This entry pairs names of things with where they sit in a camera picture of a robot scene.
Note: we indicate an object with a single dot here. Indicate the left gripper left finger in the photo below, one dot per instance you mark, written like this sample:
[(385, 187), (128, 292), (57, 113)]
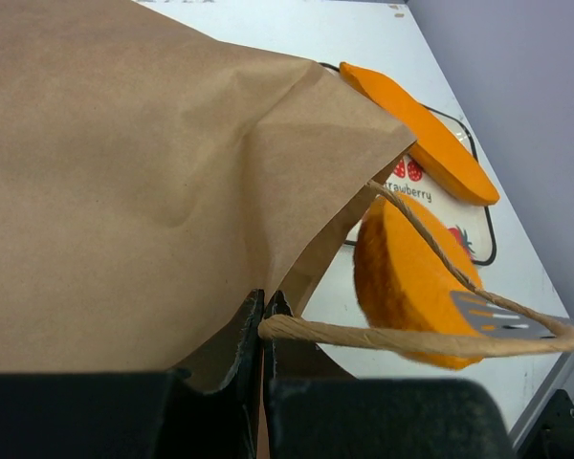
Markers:
[(205, 407)]

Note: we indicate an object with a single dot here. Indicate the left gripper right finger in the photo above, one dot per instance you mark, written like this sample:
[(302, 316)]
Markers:
[(315, 409)]

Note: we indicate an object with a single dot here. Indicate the round orange fake bread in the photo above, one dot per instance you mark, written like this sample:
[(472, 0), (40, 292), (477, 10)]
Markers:
[(400, 283)]

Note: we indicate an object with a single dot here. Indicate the metal tongs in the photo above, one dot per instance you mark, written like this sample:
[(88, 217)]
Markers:
[(495, 322)]

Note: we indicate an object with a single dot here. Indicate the brown paper bag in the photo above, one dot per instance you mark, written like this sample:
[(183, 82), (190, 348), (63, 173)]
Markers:
[(151, 177)]

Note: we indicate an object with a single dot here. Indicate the long orange fake baguette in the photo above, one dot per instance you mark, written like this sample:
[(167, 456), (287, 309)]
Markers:
[(436, 149)]

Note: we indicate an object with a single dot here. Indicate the strawberry print tray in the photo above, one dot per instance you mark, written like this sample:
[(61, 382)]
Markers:
[(470, 225)]

